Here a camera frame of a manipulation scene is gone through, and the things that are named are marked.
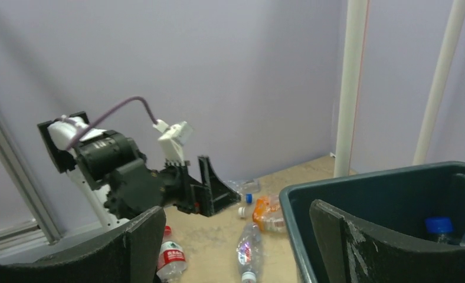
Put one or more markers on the small pepsi bottle blue cap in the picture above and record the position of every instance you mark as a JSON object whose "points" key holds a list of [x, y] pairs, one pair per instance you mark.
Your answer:
{"points": [[440, 229]]}

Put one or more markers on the white pvc pipe frame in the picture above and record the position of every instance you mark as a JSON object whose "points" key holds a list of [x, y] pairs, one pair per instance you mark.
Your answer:
{"points": [[397, 58]]}

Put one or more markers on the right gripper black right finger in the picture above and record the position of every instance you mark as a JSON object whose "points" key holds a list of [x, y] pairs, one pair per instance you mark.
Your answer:
{"points": [[356, 250]]}

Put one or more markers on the small bottle red white label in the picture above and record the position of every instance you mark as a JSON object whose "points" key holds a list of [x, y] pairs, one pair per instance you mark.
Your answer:
{"points": [[171, 260]]}

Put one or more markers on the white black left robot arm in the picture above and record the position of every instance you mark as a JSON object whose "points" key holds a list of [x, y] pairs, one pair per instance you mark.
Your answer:
{"points": [[112, 173]]}

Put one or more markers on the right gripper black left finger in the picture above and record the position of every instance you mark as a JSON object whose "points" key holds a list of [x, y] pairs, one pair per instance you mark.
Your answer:
{"points": [[128, 253]]}

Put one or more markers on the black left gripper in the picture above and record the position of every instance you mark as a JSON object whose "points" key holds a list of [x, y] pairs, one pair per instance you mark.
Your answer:
{"points": [[213, 195]]}

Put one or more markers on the clear crushed bottle blue label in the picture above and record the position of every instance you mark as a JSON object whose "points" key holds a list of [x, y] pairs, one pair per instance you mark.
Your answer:
{"points": [[244, 187]]}

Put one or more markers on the dark green trash bin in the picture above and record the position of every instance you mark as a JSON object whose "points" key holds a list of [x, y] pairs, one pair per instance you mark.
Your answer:
{"points": [[397, 199]]}

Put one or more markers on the crushed bottle purple label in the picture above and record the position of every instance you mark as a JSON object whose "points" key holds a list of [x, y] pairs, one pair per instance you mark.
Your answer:
{"points": [[249, 254]]}

